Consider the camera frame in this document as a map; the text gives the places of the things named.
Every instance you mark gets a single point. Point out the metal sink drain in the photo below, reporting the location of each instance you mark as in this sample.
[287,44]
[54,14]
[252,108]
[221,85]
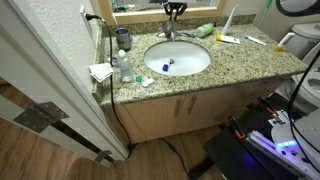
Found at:
[172,61]

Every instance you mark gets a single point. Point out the white toilet bowl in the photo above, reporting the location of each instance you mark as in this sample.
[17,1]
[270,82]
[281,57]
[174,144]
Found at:
[308,86]

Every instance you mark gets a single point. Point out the white wall outlet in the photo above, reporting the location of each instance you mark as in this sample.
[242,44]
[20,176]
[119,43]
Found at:
[86,21]

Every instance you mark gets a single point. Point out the white contact lens case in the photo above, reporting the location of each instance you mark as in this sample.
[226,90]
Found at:
[147,82]

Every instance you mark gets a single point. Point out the toothbrush on counter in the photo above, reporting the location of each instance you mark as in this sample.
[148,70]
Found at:
[255,40]

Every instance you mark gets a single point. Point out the toothbrush in cup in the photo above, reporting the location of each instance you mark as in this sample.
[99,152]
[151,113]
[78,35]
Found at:
[116,24]

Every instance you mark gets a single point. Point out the chrome faucet body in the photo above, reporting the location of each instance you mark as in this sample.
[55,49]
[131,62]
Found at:
[169,33]

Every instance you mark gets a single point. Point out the silver metal rail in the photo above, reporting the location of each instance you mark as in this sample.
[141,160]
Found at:
[266,143]

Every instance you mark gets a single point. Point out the grey metal cup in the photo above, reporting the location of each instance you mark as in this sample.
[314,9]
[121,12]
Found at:
[123,39]

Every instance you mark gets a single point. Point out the orange black clamp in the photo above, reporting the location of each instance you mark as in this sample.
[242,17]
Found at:
[267,106]
[237,130]

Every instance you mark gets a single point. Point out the folded white paper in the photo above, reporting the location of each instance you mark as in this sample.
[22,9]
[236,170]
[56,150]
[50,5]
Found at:
[101,71]

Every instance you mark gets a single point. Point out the wood framed mirror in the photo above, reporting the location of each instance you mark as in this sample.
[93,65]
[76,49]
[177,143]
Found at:
[156,15]

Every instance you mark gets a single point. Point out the wide wooden cabinet door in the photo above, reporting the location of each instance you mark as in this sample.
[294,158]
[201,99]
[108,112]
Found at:
[220,105]

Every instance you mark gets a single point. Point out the black round rimmed object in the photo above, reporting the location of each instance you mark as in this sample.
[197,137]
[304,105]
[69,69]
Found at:
[283,10]

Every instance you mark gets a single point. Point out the narrow wooden cabinet door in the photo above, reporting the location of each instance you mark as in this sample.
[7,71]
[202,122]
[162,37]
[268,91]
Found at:
[150,116]

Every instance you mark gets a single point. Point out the tall white tube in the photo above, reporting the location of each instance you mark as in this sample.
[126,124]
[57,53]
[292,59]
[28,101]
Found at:
[228,21]

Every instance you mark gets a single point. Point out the white oval sink basin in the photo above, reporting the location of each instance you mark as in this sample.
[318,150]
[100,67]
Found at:
[186,55]

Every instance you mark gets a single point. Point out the clear plastic water bottle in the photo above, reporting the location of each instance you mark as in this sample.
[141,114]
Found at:
[125,68]

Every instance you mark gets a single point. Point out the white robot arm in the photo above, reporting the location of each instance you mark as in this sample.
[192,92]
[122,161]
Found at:
[305,133]

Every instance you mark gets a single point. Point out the green plastic bottle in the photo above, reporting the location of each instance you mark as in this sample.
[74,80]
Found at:
[204,30]

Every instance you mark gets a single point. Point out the white tube dark blue cap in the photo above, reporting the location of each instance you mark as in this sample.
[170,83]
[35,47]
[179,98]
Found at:
[165,66]

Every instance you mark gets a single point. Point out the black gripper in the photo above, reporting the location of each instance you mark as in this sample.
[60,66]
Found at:
[175,4]

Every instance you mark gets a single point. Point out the white and yellow bottle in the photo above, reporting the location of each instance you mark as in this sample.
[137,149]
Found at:
[283,41]

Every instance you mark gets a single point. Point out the green pole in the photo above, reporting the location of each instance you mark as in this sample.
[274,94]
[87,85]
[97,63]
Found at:
[265,11]

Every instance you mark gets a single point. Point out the white tube yellow cap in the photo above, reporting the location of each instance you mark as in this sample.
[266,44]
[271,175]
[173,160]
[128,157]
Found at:
[230,39]

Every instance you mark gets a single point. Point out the small metal door hinge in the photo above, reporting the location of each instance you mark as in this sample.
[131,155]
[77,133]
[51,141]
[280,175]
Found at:
[102,155]

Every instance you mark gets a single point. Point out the green round cap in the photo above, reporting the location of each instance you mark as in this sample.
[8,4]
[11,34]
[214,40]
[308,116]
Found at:
[138,79]

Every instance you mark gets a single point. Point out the large metal door hinge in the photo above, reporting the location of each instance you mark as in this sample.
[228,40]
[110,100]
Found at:
[40,115]

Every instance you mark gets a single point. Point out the white door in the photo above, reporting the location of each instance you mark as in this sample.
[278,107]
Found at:
[40,66]

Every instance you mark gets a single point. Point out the blue toothbrush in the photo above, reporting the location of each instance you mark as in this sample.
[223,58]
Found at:
[186,34]

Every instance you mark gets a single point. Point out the black robot cart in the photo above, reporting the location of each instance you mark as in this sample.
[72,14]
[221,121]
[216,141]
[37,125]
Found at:
[230,156]

